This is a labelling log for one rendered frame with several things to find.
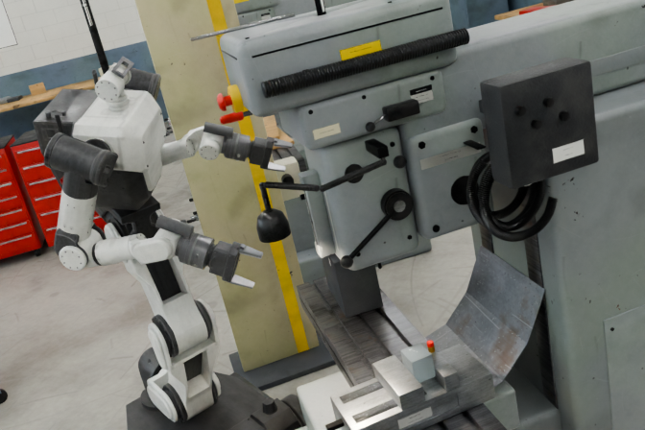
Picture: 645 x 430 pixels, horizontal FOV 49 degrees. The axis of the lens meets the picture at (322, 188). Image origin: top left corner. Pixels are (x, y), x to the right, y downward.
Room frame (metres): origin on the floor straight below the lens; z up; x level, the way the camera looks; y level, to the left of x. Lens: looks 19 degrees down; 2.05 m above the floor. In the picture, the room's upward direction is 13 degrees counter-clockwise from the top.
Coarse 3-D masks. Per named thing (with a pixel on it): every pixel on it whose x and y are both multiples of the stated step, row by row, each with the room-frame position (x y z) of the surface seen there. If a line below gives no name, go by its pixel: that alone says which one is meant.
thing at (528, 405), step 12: (516, 372) 1.68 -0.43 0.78; (516, 384) 1.63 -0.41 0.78; (528, 384) 1.62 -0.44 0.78; (516, 396) 1.58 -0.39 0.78; (528, 396) 1.57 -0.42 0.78; (540, 396) 1.56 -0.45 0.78; (528, 408) 1.52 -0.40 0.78; (540, 408) 1.51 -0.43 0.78; (552, 408) 1.51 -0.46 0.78; (528, 420) 1.48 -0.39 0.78; (540, 420) 1.48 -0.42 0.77; (552, 420) 1.49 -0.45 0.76
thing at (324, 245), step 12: (300, 180) 1.55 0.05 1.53; (312, 180) 1.53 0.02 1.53; (312, 192) 1.53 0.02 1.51; (312, 204) 1.52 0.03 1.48; (324, 204) 1.53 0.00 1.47; (312, 216) 1.53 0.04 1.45; (324, 216) 1.53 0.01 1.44; (324, 228) 1.53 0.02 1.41; (324, 240) 1.53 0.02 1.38; (324, 252) 1.53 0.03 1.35
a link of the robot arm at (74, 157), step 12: (60, 144) 1.76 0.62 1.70; (72, 144) 1.77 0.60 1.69; (84, 144) 1.78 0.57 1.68; (60, 156) 1.75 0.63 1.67; (72, 156) 1.74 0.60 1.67; (84, 156) 1.74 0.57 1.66; (60, 168) 1.75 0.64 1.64; (72, 168) 1.74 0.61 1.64; (84, 168) 1.73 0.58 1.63; (72, 180) 1.75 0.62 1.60; (84, 180) 1.75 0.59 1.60; (72, 192) 1.76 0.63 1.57; (84, 192) 1.76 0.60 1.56; (96, 192) 1.79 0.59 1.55
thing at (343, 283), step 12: (324, 264) 2.02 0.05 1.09; (336, 264) 1.84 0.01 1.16; (336, 276) 1.85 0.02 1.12; (348, 276) 1.85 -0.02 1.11; (360, 276) 1.86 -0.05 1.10; (372, 276) 1.86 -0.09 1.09; (336, 288) 1.90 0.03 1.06; (348, 288) 1.85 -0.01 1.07; (360, 288) 1.85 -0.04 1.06; (372, 288) 1.86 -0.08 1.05; (336, 300) 1.96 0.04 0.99; (348, 300) 1.85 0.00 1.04; (360, 300) 1.85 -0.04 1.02; (372, 300) 1.86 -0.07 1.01; (348, 312) 1.85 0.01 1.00; (360, 312) 1.85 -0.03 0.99
